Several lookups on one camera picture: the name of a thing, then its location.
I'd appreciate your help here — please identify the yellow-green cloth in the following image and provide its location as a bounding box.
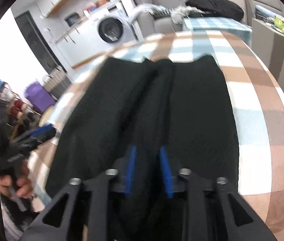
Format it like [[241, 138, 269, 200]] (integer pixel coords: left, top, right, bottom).
[[274, 15, 284, 34]]

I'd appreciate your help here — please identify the black jacket on sofa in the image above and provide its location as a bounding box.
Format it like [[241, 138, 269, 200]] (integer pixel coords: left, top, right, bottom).
[[185, 0, 244, 22]]

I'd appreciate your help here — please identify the black pot on counter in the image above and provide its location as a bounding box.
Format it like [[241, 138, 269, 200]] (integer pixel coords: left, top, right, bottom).
[[64, 12, 81, 27]]

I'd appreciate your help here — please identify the black knit sweater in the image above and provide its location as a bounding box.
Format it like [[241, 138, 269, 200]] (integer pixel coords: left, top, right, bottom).
[[45, 54, 240, 239]]

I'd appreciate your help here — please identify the grey sofa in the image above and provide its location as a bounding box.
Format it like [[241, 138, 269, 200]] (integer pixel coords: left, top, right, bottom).
[[131, 0, 283, 34]]

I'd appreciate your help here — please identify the left hand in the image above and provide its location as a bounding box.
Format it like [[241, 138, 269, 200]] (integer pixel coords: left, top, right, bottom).
[[0, 165, 34, 200]]

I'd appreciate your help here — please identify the checkered plaid table cloth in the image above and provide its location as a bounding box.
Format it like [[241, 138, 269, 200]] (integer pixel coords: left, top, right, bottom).
[[28, 31, 284, 240]]

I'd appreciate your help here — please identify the white grey clothes pile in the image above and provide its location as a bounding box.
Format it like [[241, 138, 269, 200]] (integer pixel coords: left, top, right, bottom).
[[127, 3, 202, 23]]

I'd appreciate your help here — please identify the white front-load washing machine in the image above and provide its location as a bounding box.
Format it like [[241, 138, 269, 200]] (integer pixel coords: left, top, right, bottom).
[[88, 2, 137, 45]]

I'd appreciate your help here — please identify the purple bag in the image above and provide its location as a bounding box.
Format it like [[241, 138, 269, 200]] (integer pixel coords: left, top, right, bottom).
[[24, 82, 56, 114]]

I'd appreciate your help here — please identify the woven grey laundry basket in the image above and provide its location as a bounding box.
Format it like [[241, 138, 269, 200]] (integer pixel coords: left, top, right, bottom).
[[43, 66, 72, 100]]

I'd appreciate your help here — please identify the wooden shoe rack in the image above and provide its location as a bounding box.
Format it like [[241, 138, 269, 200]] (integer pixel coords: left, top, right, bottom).
[[0, 80, 41, 139]]

